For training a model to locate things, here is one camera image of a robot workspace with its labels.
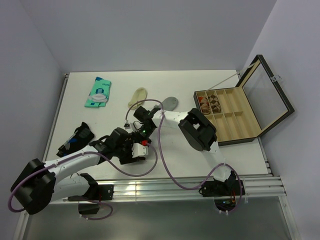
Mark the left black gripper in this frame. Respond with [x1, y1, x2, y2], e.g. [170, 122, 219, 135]
[114, 138, 139, 164]

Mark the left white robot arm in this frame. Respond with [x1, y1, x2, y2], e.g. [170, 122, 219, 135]
[8, 127, 151, 215]

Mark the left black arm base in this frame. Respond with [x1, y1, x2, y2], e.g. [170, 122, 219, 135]
[67, 184, 114, 216]

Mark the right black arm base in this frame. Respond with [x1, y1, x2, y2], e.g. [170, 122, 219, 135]
[198, 178, 246, 212]

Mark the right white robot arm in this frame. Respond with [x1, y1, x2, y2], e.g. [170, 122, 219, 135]
[133, 106, 239, 195]

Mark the cream ankle sock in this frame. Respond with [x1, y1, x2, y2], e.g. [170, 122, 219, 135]
[127, 87, 148, 110]

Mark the grey ankle sock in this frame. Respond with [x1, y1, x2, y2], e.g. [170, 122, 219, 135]
[153, 96, 179, 112]

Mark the black blue sock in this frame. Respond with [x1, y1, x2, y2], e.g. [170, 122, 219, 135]
[56, 122, 95, 158]

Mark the teal patterned sock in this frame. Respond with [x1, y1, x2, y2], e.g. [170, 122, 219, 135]
[84, 76, 112, 108]

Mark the rolled orange argyle sock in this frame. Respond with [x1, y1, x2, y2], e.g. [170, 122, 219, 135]
[198, 96, 211, 115]

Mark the rolled brown argyle sock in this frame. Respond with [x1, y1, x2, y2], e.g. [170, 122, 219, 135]
[208, 94, 222, 114]

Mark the black compartment storage box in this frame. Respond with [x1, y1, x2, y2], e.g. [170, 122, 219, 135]
[193, 54, 295, 146]

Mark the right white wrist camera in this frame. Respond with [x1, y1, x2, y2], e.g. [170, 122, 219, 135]
[124, 121, 131, 130]

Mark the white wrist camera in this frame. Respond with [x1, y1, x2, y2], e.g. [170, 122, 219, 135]
[124, 121, 131, 130]
[131, 143, 149, 158]

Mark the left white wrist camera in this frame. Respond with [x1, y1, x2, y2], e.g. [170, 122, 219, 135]
[131, 143, 149, 158]

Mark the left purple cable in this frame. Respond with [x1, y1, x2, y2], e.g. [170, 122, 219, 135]
[8, 142, 159, 221]

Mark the purple cable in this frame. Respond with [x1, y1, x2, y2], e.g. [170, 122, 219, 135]
[124, 99, 243, 215]
[8, 142, 159, 221]

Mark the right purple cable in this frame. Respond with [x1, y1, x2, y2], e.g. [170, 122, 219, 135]
[124, 99, 243, 215]

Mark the aluminium frame rail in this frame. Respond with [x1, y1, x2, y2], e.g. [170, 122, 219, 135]
[24, 174, 287, 205]

